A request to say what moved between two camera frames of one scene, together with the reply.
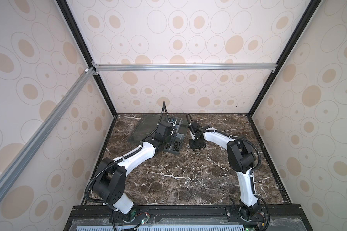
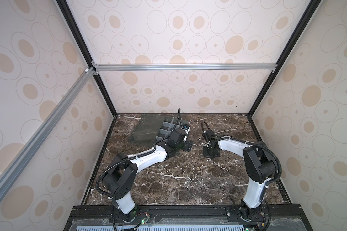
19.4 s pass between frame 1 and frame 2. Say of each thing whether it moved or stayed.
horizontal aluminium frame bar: stayed
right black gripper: moved
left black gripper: moved
